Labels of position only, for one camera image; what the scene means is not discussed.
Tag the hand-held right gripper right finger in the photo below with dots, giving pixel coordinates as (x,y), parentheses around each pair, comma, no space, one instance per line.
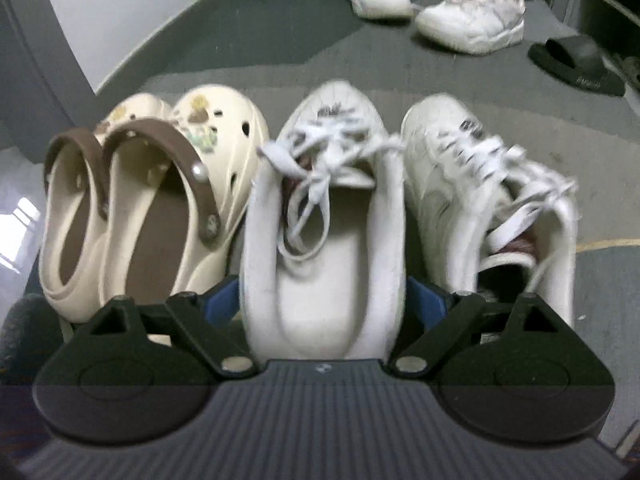
(427,305)

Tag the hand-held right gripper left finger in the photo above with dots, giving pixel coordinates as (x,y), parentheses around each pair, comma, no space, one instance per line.
(222,307)

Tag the white sneaker teal logo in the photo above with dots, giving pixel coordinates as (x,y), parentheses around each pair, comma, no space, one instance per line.
(320,285)
(440,200)

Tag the black slide sandal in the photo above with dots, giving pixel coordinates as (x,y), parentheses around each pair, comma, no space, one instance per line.
(575,65)

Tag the grey green doormat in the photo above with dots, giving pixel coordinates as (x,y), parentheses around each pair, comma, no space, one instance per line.
(320,40)

